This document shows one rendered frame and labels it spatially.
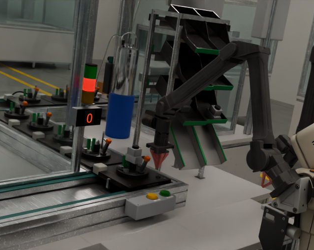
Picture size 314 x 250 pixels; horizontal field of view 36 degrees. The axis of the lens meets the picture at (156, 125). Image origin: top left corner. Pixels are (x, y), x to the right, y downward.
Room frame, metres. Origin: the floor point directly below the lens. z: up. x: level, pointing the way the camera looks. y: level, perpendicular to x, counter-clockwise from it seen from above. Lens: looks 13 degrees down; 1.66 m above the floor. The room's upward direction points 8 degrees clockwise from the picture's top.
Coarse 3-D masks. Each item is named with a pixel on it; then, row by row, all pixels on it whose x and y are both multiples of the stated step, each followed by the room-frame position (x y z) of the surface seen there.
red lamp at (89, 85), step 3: (84, 78) 1.88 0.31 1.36; (87, 78) 1.88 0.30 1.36; (84, 81) 1.88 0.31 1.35; (87, 81) 1.87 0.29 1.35; (90, 81) 1.87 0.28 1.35; (93, 81) 1.88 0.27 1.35; (84, 84) 1.88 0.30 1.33; (87, 84) 1.87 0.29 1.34; (90, 84) 1.87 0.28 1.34; (93, 84) 1.88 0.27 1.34; (84, 87) 1.88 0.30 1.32; (87, 87) 1.87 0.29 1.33; (90, 87) 1.88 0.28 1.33; (93, 87) 1.88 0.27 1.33; (84, 90) 1.88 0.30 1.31; (87, 90) 1.87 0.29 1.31; (90, 90) 1.88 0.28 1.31; (93, 90) 1.89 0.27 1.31
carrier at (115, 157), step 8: (88, 144) 2.14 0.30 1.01; (96, 144) 2.12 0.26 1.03; (88, 152) 2.07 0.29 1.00; (96, 152) 2.11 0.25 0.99; (112, 152) 2.21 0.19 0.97; (88, 160) 2.04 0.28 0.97; (96, 160) 2.06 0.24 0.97; (104, 160) 2.08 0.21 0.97; (112, 160) 2.09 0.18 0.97; (120, 160) 2.11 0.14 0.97; (88, 168) 1.97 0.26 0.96
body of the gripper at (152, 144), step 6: (156, 132) 1.84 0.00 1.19; (168, 132) 1.86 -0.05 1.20; (156, 138) 1.84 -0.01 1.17; (162, 138) 1.83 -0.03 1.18; (168, 138) 1.85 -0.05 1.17; (150, 144) 1.84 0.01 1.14; (156, 144) 1.83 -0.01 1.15; (162, 144) 1.83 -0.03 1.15; (168, 144) 1.87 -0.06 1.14; (156, 150) 1.80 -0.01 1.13
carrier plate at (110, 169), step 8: (112, 168) 1.98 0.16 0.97; (104, 176) 1.89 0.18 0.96; (112, 176) 1.89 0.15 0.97; (120, 176) 1.90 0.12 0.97; (152, 176) 1.96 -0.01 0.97; (120, 184) 1.82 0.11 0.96; (128, 184) 1.82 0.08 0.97; (136, 184) 1.84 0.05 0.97; (144, 184) 1.85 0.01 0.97; (160, 184) 1.91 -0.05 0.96
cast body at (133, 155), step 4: (128, 148) 1.95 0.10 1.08; (132, 148) 1.94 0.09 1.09; (136, 148) 1.94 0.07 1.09; (140, 148) 1.96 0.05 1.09; (128, 152) 1.95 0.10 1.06; (132, 152) 1.93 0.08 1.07; (136, 152) 1.93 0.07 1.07; (140, 152) 1.95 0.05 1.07; (128, 156) 1.95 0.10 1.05; (132, 156) 1.93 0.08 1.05; (136, 156) 1.93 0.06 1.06; (140, 156) 1.95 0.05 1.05; (128, 160) 1.94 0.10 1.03; (132, 160) 1.93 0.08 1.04; (136, 160) 1.92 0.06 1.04; (140, 160) 1.94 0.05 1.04
